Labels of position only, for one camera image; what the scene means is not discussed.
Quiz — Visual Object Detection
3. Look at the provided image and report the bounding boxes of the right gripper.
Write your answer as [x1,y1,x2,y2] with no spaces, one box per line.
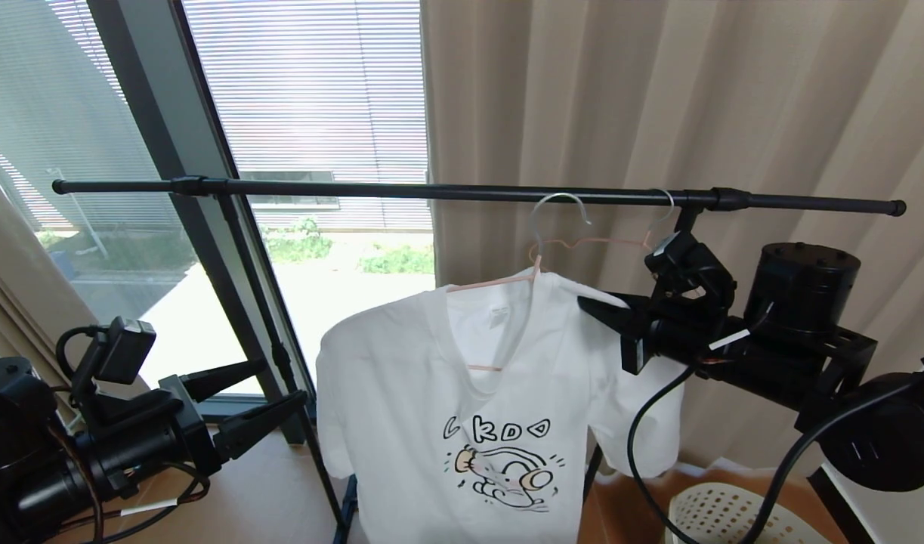
[619,306,734,376]

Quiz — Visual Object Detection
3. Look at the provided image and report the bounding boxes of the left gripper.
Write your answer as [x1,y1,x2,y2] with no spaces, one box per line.
[76,357,310,499]

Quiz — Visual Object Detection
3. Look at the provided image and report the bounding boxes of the pink clothes hanger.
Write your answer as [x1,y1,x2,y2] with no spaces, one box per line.
[541,189,674,254]
[447,193,592,372]

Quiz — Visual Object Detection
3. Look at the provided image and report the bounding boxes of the white t-shirt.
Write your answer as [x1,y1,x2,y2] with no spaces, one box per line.
[314,268,685,544]

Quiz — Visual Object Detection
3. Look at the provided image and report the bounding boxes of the white laundry basket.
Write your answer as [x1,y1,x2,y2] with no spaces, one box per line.
[664,482,833,544]

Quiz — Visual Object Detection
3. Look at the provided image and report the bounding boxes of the black clothes rack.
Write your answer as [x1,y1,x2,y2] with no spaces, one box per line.
[51,175,907,544]

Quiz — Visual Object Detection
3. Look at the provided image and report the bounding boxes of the beige curtain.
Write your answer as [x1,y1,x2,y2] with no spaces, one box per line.
[420,0,924,484]
[0,155,92,371]

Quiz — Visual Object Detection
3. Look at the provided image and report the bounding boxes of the window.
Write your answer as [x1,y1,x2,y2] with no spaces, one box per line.
[0,0,436,424]

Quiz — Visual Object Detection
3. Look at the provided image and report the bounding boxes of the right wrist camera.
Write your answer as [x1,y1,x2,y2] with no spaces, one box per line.
[644,230,737,303]

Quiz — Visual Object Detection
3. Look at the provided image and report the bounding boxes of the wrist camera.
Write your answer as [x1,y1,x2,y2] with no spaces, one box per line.
[56,317,158,428]
[644,230,737,303]

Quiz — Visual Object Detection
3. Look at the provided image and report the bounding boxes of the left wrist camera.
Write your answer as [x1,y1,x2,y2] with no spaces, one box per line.
[56,317,158,428]

